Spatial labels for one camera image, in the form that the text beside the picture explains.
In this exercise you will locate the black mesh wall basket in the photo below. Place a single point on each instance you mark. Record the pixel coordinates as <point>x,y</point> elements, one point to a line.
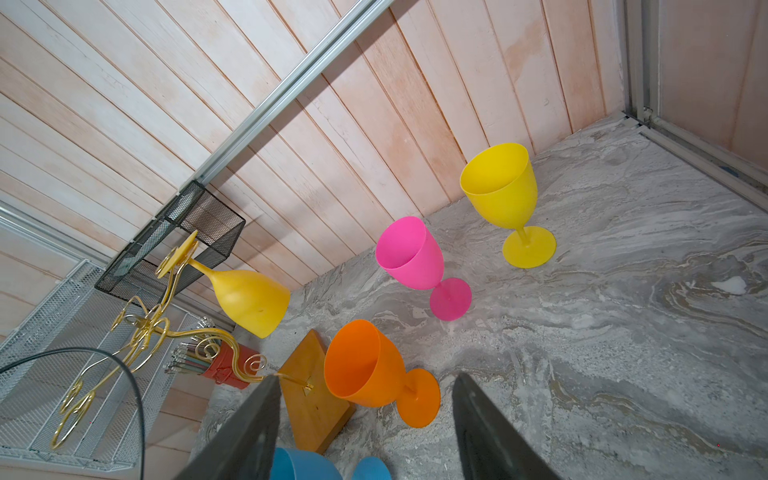
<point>193,210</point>

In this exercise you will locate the pink wine glass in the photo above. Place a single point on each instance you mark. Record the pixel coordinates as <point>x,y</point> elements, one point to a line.
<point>410,254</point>

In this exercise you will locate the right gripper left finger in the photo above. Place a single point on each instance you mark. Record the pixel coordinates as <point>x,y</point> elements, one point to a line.
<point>244,447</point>

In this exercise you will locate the white mesh wall organizer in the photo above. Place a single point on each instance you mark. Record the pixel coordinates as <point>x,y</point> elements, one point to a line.
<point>75,414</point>

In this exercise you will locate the red pen cup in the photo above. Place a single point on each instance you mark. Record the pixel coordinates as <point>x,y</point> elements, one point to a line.
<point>221,370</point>

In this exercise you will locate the blue wine glass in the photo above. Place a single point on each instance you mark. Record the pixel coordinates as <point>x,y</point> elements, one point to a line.
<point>294,464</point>

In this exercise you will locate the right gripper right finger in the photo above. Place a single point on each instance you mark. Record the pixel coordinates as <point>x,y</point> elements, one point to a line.
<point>489,446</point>

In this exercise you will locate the orange wine glass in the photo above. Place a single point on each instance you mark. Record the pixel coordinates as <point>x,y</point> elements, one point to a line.
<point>365,367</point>

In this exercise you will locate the gold wine glass rack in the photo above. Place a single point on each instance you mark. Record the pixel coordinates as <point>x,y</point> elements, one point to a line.
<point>315,415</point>

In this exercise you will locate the dark yellow wine glass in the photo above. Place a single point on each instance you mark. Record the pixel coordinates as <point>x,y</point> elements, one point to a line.
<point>252,300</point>

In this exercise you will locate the light yellow wine glass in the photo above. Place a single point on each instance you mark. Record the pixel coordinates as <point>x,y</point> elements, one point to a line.
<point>501,185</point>

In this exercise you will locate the pens bundle in cup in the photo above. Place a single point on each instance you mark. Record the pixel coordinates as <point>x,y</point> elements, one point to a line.
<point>194,355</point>

